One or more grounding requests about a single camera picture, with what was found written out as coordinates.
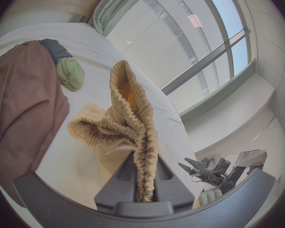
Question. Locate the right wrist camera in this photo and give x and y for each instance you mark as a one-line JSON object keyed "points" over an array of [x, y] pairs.
{"points": [[206, 161]]}

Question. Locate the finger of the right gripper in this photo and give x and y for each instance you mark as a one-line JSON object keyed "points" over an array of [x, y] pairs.
{"points": [[186, 168], [192, 164]]}

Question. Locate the window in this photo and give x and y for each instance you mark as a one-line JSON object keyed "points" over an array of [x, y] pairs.
{"points": [[180, 44]]}

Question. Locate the black garment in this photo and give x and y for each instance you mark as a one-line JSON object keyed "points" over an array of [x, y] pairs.
{"points": [[54, 47]]}

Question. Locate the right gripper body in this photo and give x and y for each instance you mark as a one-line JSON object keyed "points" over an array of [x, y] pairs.
{"points": [[199, 172]]}

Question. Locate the green garment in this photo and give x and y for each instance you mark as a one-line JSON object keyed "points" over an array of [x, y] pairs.
{"points": [[70, 72]]}

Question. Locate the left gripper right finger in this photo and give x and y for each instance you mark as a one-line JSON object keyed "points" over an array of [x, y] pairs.
{"points": [[171, 191]]}

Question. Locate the tan shorts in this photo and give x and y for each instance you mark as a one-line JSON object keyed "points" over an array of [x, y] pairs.
{"points": [[123, 127]]}

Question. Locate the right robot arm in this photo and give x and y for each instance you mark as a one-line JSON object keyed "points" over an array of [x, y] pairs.
{"points": [[249, 158]]}

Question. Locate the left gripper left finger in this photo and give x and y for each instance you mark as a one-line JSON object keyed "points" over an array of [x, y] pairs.
{"points": [[121, 191]]}

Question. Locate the brown garment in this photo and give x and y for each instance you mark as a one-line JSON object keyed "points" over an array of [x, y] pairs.
{"points": [[26, 103]]}

